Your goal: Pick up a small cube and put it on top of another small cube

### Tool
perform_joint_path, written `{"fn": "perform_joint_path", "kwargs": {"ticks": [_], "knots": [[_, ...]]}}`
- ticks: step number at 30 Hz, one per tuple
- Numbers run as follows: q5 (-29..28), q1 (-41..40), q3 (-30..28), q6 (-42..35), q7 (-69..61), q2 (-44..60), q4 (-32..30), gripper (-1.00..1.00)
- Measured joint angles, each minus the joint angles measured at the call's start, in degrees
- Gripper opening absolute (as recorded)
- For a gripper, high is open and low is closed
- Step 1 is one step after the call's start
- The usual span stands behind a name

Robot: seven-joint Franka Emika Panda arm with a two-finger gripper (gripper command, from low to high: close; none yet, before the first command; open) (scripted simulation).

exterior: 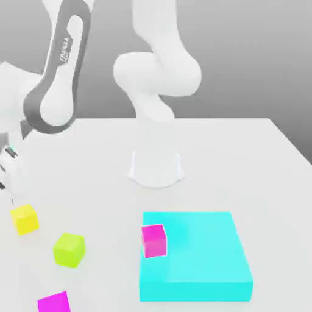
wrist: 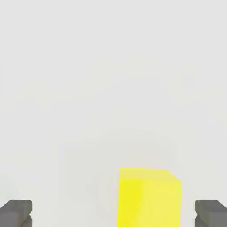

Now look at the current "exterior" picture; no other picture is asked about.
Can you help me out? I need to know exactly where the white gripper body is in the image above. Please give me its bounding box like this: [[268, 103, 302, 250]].
[[4, 155, 27, 207]]

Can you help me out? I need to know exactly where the small yellow cube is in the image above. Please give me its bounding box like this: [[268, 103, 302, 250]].
[[10, 204, 40, 237]]

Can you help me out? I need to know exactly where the small lime green cube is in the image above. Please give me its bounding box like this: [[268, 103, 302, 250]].
[[52, 232, 87, 269]]

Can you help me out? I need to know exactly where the small magenta cube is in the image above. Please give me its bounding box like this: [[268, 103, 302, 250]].
[[37, 290, 72, 312]]

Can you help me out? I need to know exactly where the small pink cube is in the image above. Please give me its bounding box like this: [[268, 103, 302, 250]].
[[141, 224, 168, 259]]

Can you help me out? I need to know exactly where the large cyan box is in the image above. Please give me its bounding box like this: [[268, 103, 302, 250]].
[[139, 211, 255, 303]]

